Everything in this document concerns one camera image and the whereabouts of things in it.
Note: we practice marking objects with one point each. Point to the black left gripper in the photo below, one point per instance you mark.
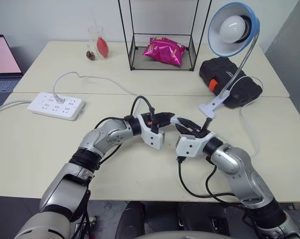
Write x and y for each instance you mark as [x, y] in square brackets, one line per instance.
[154, 119]

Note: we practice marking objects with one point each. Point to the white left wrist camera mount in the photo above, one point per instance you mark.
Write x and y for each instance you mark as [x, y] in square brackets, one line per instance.
[152, 140]

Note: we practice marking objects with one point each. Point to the clear glass cup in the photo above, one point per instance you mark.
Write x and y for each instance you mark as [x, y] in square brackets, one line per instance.
[93, 35]

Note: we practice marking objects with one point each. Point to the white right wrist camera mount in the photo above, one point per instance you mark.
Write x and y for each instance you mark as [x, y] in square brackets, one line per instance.
[189, 147]

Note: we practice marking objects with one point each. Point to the small brown pine cone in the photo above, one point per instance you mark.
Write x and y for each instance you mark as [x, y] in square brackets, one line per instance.
[90, 55]

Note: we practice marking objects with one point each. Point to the black tool case orange latch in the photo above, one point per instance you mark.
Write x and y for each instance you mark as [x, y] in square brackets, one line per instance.
[222, 72]

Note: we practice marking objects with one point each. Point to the red object in glass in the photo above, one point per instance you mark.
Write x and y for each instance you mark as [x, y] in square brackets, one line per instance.
[103, 47]

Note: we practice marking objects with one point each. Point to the grey laptop with pink screen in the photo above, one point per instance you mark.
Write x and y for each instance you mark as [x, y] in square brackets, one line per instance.
[3, 57]

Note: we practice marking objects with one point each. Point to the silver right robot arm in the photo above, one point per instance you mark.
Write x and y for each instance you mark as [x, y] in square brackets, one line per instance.
[239, 161]

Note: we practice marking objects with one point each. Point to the pink snack bag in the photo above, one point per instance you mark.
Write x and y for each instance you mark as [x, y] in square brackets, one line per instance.
[164, 52]

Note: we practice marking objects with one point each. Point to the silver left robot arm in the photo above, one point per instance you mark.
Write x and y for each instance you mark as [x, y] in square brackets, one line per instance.
[65, 184]

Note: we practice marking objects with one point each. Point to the blue gooseneck clip desk lamp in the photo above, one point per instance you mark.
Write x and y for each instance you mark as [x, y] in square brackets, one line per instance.
[215, 37]

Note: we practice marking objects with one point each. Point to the white power strip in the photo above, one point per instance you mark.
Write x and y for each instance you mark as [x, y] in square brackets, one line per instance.
[55, 108]

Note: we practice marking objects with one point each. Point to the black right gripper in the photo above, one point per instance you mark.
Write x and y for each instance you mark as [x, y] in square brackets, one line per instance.
[200, 132]

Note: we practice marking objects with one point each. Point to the dark rounded shape under table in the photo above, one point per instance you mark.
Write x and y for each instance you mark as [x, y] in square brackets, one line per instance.
[132, 219]

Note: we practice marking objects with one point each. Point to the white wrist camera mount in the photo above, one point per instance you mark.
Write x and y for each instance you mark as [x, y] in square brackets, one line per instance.
[189, 147]
[152, 140]

